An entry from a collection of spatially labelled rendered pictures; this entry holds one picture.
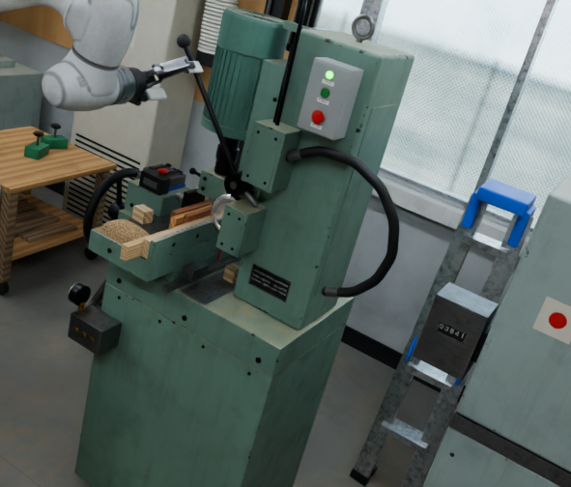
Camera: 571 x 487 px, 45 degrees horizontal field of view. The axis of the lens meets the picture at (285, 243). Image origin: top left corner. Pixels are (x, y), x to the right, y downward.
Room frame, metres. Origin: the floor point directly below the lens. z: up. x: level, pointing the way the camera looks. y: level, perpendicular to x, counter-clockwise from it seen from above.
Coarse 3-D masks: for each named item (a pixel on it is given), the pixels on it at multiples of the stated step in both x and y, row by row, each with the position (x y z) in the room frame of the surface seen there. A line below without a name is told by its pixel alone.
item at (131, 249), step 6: (204, 216) 1.80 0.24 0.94; (186, 222) 1.73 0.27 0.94; (174, 228) 1.67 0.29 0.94; (156, 234) 1.61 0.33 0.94; (138, 240) 1.55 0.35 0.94; (126, 246) 1.50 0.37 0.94; (132, 246) 1.51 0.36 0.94; (138, 246) 1.53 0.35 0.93; (126, 252) 1.50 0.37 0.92; (132, 252) 1.51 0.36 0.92; (138, 252) 1.54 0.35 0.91; (120, 258) 1.50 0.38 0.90; (126, 258) 1.50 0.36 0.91; (132, 258) 1.52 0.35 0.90
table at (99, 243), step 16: (144, 224) 1.73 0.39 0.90; (160, 224) 1.76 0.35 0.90; (96, 240) 1.61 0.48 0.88; (112, 240) 1.59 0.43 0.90; (208, 240) 1.75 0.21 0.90; (112, 256) 1.58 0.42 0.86; (176, 256) 1.62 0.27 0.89; (192, 256) 1.69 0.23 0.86; (208, 256) 1.76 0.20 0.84; (144, 272) 1.54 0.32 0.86; (160, 272) 1.57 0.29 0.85
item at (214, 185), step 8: (208, 168) 1.84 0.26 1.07; (200, 176) 1.82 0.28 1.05; (208, 176) 1.81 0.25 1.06; (216, 176) 1.80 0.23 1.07; (224, 176) 1.81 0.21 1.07; (200, 184) 1.82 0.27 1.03; (208, 184) 1.80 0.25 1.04; (216, 184) 1.79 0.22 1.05; (200, 192) 1.81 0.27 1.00; (208, 192) 1.80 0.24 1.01; (216, 192) 1.79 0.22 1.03
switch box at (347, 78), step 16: (320, 64) 1.55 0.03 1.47; (336, 64) 1.54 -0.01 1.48; (320, 80) 1.55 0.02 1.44; (336, 80) 1.53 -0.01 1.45; (352, 80) 1.53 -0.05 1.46; (304, 96) 1.56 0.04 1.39; (320, 96) 1.54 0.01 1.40; (336, 96) 1.53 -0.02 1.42; (352, 96) 1.55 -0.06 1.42; (304, 112) 1.55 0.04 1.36; (336, 112) 1.52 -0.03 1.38; (304, 128) 1.55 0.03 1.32; (336, 128) 1.52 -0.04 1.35
